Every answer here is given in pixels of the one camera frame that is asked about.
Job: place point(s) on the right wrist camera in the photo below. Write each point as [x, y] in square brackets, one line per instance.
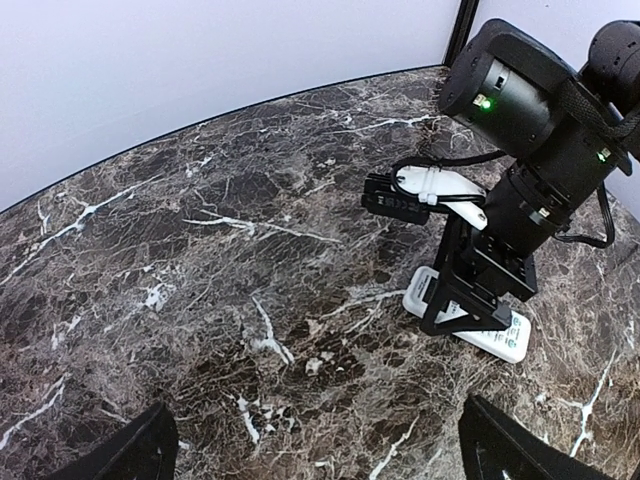
[411, 193]

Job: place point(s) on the white remote control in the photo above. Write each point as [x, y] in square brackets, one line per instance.
[510, 345]

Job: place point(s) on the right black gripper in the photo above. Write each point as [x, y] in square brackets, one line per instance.
[478, 269]

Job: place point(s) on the right black frame post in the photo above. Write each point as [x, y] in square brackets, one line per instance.
[465, 17]

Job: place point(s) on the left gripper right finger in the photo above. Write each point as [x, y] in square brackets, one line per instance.
[495, 446]

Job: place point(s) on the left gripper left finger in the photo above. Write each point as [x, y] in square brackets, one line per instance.
[146, 448]

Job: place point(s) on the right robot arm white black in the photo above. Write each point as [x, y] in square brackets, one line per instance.
[566, 131]

